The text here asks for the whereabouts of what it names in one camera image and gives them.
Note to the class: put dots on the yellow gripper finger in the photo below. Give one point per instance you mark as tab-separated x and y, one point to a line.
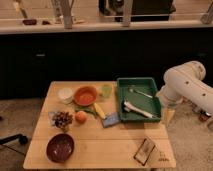
169	115

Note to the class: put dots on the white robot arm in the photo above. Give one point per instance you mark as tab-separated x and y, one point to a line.
184	81

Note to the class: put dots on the green plastic tray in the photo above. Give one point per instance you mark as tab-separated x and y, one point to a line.
152	105

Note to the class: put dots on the silver spoon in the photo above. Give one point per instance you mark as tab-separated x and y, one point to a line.
139	92

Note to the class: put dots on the blue sponge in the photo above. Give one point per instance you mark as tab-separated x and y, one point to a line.
111	120

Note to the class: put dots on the light green cup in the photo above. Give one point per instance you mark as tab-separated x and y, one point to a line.
106	90

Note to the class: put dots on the orange bowl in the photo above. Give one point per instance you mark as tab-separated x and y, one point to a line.
85	96

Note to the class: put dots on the green pepper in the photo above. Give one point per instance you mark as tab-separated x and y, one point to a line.
87	110

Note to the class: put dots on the orange fruit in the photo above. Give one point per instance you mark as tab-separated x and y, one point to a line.
81	117

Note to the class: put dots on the wooden folding table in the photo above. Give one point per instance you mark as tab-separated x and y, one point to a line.
97	147

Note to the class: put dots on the white cup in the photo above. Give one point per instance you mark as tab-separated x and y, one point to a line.
65	95

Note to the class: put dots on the dark brown bowl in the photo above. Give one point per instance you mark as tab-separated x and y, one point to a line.
60	148

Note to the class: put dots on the dark dish on counter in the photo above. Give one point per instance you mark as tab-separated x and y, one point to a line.
29	21

